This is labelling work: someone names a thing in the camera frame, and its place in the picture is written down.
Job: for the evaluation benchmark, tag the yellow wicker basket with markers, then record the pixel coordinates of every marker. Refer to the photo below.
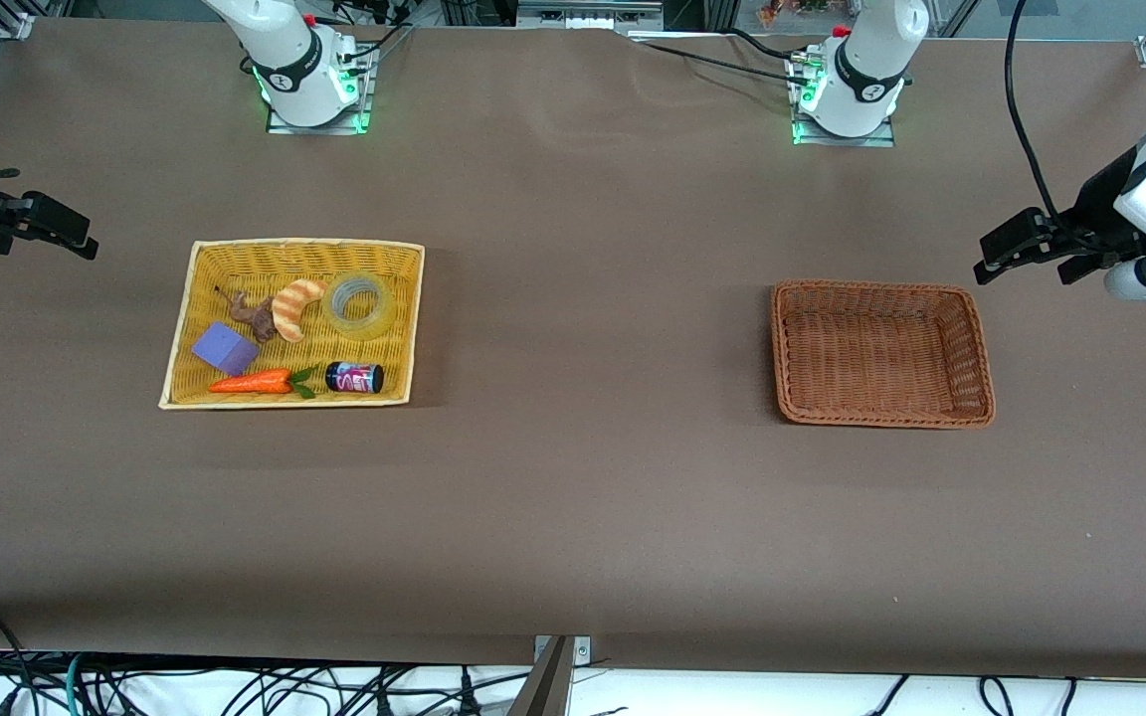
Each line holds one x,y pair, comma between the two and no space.
235,259

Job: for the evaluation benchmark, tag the clear yellowish tape roll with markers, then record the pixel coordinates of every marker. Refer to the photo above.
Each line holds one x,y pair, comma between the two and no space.
359,333

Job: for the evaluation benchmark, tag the small printed can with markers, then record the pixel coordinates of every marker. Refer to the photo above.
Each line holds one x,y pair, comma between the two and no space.
354,378

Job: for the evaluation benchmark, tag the metal table bracket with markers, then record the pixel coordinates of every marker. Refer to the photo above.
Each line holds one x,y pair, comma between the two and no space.
555,681

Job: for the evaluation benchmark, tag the orange toy carrot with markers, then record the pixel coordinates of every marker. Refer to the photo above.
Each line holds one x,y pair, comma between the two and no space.
250,382

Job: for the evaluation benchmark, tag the brown table cover sheet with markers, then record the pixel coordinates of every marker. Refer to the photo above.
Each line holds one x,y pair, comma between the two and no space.
573,497

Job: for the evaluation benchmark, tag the grey metal equipment box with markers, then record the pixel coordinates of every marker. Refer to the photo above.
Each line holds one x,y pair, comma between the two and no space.
588,12

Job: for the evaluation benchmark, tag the toy croissant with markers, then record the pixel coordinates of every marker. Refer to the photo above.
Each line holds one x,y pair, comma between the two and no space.
289,313

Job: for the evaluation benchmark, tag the purple foam cube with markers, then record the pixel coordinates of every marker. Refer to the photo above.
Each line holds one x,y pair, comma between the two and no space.
225,348

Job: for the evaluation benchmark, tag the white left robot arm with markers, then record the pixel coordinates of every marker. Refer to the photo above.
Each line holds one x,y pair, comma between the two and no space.
866,70

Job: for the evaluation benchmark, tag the brown wicker basket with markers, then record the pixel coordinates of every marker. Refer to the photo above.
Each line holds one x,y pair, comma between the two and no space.
881,348

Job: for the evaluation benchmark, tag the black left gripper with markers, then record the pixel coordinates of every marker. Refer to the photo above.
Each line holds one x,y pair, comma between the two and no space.
1096,205

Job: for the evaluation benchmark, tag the brown lion figurine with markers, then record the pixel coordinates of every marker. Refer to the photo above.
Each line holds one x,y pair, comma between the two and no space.
255,316

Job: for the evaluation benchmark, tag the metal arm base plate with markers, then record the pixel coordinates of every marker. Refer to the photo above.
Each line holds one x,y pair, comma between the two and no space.
366,99
800,124

